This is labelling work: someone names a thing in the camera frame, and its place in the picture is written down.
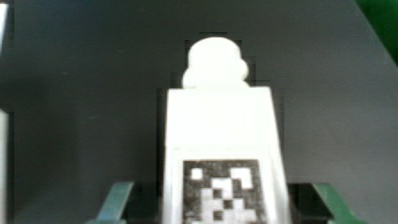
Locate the white leg with tag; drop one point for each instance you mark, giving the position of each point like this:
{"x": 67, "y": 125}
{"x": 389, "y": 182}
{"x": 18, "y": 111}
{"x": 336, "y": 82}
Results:
{"x": 224, "y": 181}

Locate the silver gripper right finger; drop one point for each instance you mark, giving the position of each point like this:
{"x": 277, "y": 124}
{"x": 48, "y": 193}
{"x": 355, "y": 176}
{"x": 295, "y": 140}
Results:
{"x": 343, "y": 216}

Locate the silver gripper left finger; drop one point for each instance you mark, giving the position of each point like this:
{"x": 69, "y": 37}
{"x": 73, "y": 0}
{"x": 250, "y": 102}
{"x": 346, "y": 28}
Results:
{"x": 114, "y": 205}

